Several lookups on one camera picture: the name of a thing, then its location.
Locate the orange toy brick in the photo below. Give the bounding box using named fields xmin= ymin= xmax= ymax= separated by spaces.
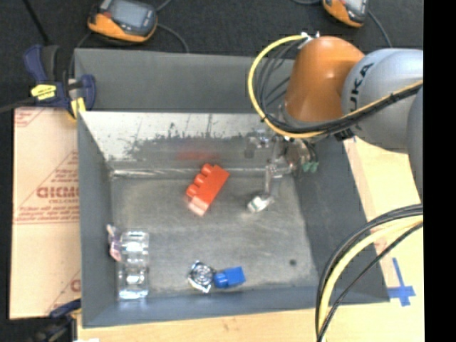
xmin=185 ymin=162 xmax=231 ymax=217

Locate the blue toy brick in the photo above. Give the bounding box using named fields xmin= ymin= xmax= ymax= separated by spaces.
xmin=213 ymin=266 xmax=247 ymax=290

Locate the small pink object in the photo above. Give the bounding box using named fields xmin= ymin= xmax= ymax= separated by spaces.
xmin=106 ymin=224 xmax=124 ymax=263

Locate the brown cardboard board red print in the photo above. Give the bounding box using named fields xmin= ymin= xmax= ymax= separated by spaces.
xmin=8 ymin=106 xmax=83 ymax=321

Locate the small white and green object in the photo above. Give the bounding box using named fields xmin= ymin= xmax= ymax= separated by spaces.
xmin=247 ymin=194 xmax=276 ymax=214

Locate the grey metal bin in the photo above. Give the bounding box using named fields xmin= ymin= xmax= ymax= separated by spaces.
xmin=73 ymin=47 xmax=390 ymax=329

